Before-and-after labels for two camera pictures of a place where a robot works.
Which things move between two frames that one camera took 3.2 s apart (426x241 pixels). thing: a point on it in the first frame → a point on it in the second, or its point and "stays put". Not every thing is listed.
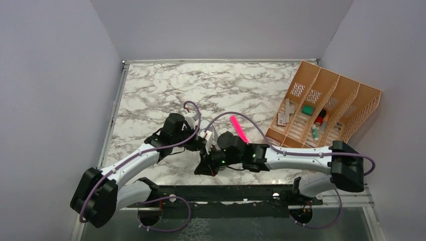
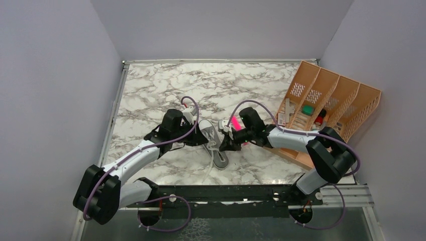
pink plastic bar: x=238 y=128 stays put
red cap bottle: x=319 y=120 stays put
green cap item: x=308 y=109 stays put
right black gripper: x=206 y=165 → x=229 y=144
